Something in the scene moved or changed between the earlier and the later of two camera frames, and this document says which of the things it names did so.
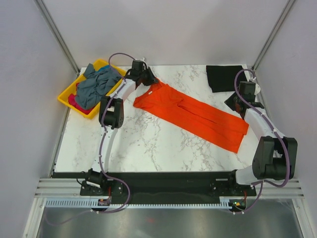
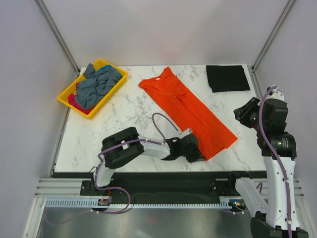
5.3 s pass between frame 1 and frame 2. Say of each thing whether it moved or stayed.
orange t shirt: moved
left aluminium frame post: stayed
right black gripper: moved
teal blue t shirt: stayed
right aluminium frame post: stayed
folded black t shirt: stayed
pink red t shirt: stayed
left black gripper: moved
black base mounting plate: stayed
